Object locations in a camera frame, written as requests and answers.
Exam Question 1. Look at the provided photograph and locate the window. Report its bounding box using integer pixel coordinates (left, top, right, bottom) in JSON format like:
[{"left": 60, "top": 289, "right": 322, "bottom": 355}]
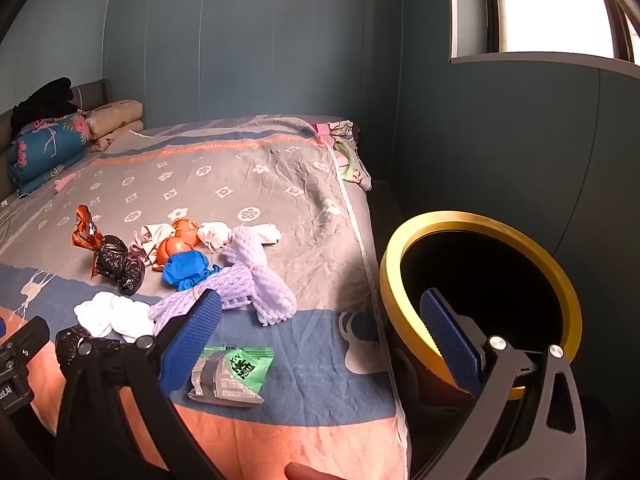
[{"left": 450, "top": 0, "right": 640, "bottom": 66}]

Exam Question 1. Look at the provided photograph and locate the beige pillow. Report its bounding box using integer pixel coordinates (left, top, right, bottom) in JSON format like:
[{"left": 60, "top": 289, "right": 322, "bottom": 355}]
[
  {"left": 86, "top": 99, "right": 143, "bottom": 131},
  {"left": 87, "top": 120, "right": 146, "bottom": 152}
]

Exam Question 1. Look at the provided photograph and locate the crumpled black plastic bag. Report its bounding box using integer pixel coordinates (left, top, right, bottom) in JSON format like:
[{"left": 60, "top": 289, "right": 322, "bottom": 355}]
[
  {"left": 95, "top": 235, "right": 147, "bottom": 296},
  {"left": 55, "top": 324, "right": 121, "bottom": 376}
]

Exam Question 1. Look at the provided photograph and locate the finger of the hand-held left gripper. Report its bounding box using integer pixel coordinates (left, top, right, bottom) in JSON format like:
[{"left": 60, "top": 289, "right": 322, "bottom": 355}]
[{"left": 0, "top": 316, "right": 51, "bottom": 362}]

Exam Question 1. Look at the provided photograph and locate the white charging cable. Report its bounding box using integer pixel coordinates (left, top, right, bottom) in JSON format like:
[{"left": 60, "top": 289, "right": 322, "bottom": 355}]
[{"left": 0, "top": 192, "right": 36, "bottom": 241}]

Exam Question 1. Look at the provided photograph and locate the long crumpled white tissue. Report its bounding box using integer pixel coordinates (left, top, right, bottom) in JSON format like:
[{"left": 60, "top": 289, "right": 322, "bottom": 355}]
[{"left": 197, "top": 221, "right": 282, "bottom": 254}]

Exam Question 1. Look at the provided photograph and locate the floral cloth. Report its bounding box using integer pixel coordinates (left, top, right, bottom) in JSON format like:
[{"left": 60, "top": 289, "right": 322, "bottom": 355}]
[{"left": 310, "top": 120, "right": 373, "bottom": 192}]

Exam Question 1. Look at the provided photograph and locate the orange brown candy wrapper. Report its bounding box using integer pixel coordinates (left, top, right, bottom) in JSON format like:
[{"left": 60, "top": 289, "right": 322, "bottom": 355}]
[{"left": 71, "top": 205, "right": 106, "bottom": 281}]

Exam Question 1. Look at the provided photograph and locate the grey patterned bed sheet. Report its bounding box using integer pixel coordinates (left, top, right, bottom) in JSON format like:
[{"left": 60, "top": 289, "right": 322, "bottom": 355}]
[{"left": 0, "top": 114, "right": 411, "bottom": 480}]

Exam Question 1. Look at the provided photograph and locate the green snack packet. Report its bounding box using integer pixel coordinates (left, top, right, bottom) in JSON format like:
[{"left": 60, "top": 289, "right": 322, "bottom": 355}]
[{"left": 187, "top": 345, "right": 275, "bottom": 408}]

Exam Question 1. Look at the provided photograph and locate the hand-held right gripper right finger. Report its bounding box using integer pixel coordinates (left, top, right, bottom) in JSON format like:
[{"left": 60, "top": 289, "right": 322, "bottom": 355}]
[{"left": 419, "top": 287, "right": 588, "bottom": 480}]

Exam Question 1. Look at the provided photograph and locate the black clothing pile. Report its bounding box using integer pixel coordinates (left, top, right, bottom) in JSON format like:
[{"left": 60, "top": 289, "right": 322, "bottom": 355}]
[{"left": 10, "top": 77, "right": 80, "bottom": 131}]

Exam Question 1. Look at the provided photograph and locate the crumpled pink white paper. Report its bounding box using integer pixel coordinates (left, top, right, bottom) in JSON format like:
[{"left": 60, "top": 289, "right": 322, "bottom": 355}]
[{"left": 129, "top": 222, "right": 176, "bottom": 265}]

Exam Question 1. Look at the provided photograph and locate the blue floral folded quilt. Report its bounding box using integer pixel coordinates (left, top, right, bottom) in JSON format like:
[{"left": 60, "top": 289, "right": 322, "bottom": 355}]
[{"left": 7, "top": 112, "right": 93, "bottom": 196}]

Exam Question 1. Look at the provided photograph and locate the grey bed headboard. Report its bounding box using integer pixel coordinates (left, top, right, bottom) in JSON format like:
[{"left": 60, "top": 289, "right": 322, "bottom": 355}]
[{"left": 0, "top": 79, "right": 112, "bottom": 136}]

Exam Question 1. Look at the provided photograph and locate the round crumpled white tissue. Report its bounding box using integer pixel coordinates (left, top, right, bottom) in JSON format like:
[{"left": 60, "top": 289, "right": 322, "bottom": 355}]
[{"left": 74, "top": 291, "right": 156, "bottom": 345}]

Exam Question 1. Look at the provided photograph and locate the crumpled blue glove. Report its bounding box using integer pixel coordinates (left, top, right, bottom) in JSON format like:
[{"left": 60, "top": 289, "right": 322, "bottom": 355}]
[{"left": 162, "top": 251, "right": 221, "bottom": 292}]

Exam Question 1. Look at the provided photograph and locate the black bin with yellow rim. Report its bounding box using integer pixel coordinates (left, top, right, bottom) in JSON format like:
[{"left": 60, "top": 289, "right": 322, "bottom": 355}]
[{"left": 379, "top": 210, "right": 583, "bottom": 411}]

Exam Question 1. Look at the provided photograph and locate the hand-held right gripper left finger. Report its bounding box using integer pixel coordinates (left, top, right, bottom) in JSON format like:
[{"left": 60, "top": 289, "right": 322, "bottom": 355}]
[{"left": 54, "top": 288, "right": 226, "bottom": 480}]

